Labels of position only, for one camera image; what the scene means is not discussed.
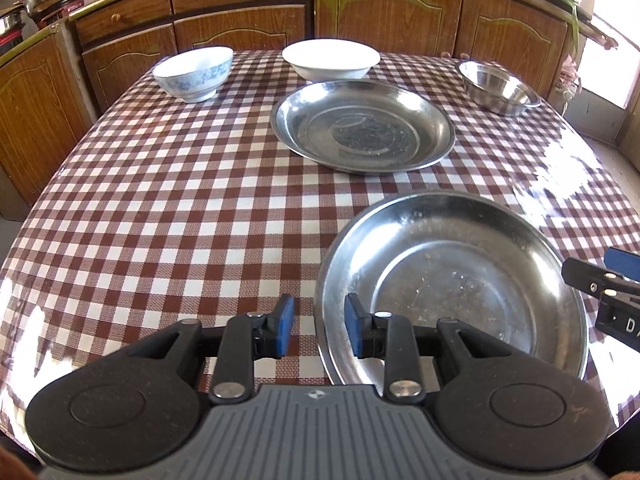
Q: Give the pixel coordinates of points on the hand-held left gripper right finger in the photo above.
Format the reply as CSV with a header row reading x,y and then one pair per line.
x,y
355,325

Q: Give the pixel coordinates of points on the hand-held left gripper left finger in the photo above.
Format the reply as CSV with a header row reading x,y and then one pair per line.
x,y
285,325

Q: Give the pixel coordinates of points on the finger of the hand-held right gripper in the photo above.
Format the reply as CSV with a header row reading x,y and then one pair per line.
x,y
595,280
625,260

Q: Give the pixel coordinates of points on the large steel plate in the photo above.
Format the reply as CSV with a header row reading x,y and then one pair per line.
x,y
360,130

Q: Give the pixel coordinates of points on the steel bowl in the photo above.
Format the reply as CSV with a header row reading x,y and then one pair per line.
x,y
500,87

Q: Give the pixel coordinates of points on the blue patterned white bowl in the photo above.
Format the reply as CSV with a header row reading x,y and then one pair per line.
x,y
192,77

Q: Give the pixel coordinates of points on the white shallow bowl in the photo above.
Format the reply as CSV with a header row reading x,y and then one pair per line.
x,y
330,57

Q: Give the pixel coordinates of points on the red white checkered tablecloth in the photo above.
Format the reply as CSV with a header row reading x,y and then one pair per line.
x,y
175,210

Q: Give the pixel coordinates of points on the pink cloth bundle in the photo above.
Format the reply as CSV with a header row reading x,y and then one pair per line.
x,y
570,75

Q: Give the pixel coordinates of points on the grey door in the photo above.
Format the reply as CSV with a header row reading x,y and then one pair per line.
x,y
620,60

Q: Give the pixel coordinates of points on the wooden pole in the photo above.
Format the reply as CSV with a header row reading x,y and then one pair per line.
x,y
597,35

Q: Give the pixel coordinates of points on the green onions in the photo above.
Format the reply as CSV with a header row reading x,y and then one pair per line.
x,y
572,5

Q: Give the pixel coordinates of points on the wooden double-door cabinet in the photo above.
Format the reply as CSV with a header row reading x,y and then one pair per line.
x,y
425,15

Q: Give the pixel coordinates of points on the wooden single-door cabinet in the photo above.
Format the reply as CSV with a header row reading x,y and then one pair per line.
x,y
40,110

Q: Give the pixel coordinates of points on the red black induction stove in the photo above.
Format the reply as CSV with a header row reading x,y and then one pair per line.
x,y
65,10
11,41

